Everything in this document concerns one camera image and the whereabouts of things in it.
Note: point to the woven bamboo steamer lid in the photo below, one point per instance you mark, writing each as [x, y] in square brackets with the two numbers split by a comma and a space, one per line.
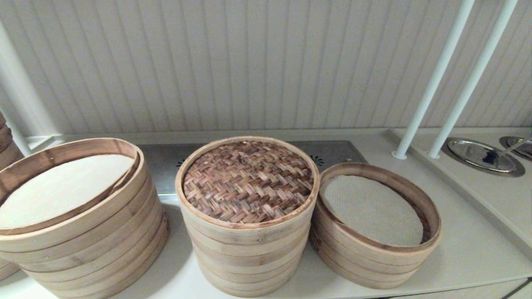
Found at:
[249, 182]

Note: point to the tall narrow bamboo steamer stack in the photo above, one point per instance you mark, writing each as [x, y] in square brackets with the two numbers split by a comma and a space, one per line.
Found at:
[249, 270]

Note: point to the short bamboo steamer stack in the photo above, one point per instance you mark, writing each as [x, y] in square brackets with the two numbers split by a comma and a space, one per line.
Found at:
[365, 265]

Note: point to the large plain white steamer liner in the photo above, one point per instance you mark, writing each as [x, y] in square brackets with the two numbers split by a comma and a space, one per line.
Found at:
[62, 191]

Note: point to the wide bamboo steamer stack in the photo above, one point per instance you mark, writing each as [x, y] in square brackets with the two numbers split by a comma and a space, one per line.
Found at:
[83, 257]

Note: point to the dark bamboo steamer stack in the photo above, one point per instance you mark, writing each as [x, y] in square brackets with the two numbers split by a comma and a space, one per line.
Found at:
[6, 149]

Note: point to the white metal pole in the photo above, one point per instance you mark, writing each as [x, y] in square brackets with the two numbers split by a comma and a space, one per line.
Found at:
[432, 83]
[474, 79]

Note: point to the round steel counter dish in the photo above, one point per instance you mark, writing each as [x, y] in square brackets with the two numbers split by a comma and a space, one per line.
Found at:
[469, 151]
[521, 151]

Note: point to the thick white pipe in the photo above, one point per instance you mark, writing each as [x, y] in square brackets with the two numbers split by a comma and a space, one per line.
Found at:
[20, 95]

